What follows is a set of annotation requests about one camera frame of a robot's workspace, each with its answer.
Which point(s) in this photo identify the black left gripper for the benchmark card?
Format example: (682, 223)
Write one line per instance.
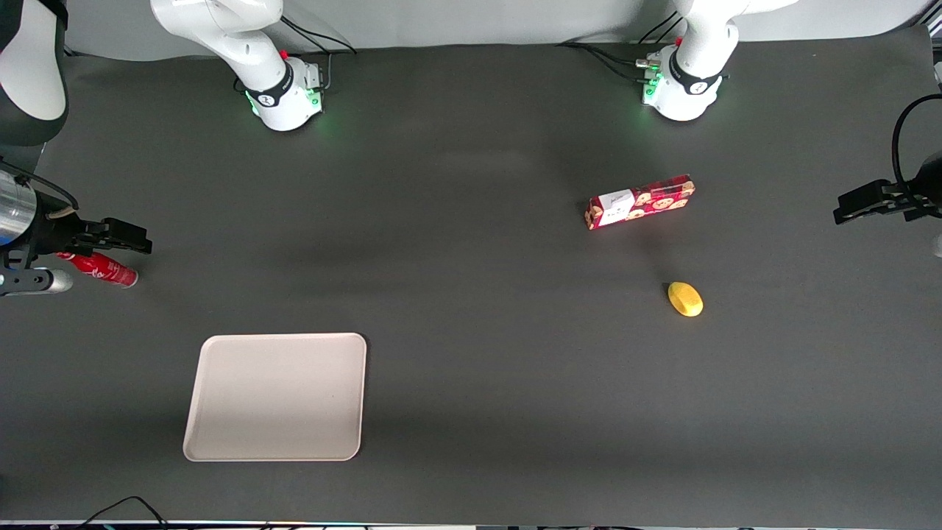
(904, 200)

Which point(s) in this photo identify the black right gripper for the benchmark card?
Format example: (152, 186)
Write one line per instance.
(60, 231)

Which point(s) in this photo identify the red coke bottle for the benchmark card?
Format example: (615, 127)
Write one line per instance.
(103, 268)

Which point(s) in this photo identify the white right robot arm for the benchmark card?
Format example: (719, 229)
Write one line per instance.
(281, 94)

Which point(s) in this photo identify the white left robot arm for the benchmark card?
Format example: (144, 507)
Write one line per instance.
(686, 81)

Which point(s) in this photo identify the beige plastic tray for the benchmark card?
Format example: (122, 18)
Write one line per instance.
(277, 397)

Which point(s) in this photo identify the yellow lemon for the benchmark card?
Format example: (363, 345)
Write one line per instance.
(685, 299)

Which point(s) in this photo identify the red cookie box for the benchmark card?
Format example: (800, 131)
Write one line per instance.
(642, 202)

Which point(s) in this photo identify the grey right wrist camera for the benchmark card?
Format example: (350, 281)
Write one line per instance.
(33, 282)

